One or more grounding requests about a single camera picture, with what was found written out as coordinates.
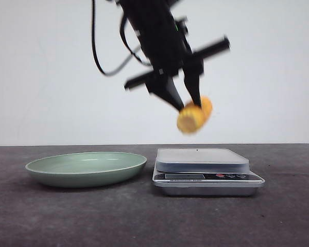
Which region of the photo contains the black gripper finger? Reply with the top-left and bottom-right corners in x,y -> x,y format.
183,60 -> 203,108
145,75 -> 183,111

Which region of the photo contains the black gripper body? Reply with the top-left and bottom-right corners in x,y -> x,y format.
117,1 -> 230,89

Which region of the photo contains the yellow corn cob piece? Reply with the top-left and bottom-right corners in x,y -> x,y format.
177,96 -> 213,134

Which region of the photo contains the silver digital kitchen scale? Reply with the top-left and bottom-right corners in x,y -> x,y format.
152,148 -> 265,196

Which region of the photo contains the green round plate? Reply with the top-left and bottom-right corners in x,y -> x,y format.
25,151 -> 147,188

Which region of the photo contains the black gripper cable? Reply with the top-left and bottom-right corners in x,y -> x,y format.
91,0 -> 155,77

